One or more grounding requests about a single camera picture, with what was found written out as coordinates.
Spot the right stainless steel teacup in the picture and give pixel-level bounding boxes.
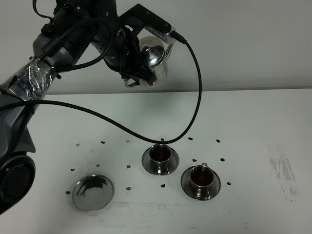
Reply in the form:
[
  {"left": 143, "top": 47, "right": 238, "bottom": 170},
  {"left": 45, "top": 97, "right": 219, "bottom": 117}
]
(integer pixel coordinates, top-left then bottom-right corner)
[{"left": 189, "top": 163, "right": 214, "bottom": 193}]

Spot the right steel cup saucer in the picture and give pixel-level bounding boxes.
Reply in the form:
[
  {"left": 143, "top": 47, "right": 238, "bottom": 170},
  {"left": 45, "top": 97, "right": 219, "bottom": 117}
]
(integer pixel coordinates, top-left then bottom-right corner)
[{"left": 180, "top": 165, "right": 221, "bottom": 201}]

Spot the left steel cup saucer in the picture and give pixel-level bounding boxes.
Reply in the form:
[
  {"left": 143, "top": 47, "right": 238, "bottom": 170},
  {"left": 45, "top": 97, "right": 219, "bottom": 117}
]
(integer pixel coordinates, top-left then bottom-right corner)
[{"left": 141, "top": 144, "right": 179, "bottom": 176}]

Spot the left stainless steel teacup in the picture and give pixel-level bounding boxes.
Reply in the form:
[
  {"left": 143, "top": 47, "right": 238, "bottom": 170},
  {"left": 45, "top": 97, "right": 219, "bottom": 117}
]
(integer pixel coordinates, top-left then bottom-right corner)
[{"left": 149, "top": 144, "right": 172, "bottom": 171}]

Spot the stainless steel teapot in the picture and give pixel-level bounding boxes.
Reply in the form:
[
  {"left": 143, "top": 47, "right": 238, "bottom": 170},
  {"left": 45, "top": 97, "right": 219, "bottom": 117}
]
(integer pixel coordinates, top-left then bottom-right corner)
[{"left": 124, "top": 36, "right": 174, "bottom": 88}]

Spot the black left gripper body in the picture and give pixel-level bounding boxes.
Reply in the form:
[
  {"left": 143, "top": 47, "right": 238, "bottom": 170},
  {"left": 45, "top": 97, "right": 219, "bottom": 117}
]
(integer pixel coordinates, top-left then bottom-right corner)
[{"left": 91, "top": 3, "right": 171, "bottom": 79}]

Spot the black left camera cable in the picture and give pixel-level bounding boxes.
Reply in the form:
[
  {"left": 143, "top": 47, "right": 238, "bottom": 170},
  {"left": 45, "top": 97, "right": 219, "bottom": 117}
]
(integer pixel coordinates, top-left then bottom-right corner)
[{"left": 0, "top": 0, "right": 203, "bottom": 144}]

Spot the stainless steel teacup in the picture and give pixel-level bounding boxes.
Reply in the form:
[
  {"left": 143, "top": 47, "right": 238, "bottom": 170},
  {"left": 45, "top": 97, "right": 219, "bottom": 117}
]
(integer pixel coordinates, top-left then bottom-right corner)
[
  {"left": 189, "top": 163, "right": 214, "bottom": 193},
  {"left": 149, "top": 144, "right": 172, "bottom": 171}
]

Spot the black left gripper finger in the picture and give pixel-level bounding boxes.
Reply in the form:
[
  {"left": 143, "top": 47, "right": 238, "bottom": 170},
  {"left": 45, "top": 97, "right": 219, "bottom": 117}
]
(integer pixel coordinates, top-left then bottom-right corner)
[
  {"left": 135, "top": 36, "right": 156, "bottom": 86},
  {"left": 120, "top": 69, "right": 140, "bottom": 80}
]

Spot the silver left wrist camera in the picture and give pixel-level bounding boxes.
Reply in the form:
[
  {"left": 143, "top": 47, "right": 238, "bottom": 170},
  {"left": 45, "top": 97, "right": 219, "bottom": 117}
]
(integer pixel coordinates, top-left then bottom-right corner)
[{"left": 144, "top": 24, "right": 176, "bottom": 44}]

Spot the steel cup saucer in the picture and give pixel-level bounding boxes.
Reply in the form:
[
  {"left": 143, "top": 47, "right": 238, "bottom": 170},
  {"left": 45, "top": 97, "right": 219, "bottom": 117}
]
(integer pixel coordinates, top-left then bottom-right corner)
[
  {"left": 180, "top": 165, "right": 221, "bottom": 201},
  {"left": 141, "top": 144, "right": 179, "bottom": 176}
]

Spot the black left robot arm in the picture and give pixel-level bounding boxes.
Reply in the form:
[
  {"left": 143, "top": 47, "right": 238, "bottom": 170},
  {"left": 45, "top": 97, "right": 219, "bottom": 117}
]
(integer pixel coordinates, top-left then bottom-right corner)
[{"left": 0, "top": 0, "right": 173, "bottom": 213}]

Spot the steel teapot saucer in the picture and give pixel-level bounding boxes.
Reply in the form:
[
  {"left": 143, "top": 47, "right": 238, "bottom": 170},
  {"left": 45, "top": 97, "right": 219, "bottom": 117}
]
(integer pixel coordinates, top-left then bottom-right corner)
[{"left": 72, "top": 174, "right": 115, "bottom": 212}]

